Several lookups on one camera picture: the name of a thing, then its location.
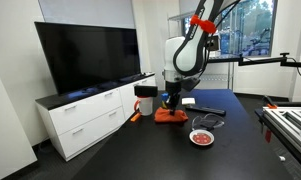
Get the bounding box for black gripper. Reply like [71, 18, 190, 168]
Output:
[165, 79, 183, 116]

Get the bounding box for orange towel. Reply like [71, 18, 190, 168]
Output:
[153, 106, 189, 125]

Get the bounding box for white flat block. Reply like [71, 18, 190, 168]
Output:
[181, 97, 197, 106]

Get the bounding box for white mug red inside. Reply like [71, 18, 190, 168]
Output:
[133, 95, 154, 117]

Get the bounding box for black rectangular box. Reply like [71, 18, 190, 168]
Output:
[133, 84, 159, 98]

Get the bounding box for long black remote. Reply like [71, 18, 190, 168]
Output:
[184, 104, 227, 117]

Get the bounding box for clear safety glasses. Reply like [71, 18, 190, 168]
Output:
[191, 113, 225, 132]

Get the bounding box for small white red bowl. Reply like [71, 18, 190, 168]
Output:
[188, 128, 215, 147]

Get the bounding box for white drawer cabinet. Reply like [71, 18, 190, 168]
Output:
[34, 71, 157, 162]

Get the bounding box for large black television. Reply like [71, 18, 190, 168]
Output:
[34, 21, 142, 97]

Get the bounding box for small red tab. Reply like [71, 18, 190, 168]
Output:
[264, 129, 273, 144]

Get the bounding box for window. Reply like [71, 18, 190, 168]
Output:
[181, 0, 278, 59]

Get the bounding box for metal wire shelf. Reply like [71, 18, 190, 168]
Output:
[167, 9, 236, 91]

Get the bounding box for black bar camera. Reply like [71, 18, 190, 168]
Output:
[205, 35, 222, 52]

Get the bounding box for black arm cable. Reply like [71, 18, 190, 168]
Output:
[203, 0, 242, 78]

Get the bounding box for black orange clamp handle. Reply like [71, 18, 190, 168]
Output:
[262, 94, 278, 110]

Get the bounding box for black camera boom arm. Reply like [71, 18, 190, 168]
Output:
[208, 52, 301, 70]

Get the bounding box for aluminium extrusion frame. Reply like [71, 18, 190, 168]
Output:
[255, 105, 301, 173]

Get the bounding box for thin black camera cable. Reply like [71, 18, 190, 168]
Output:
[286, 57, 301, 83]

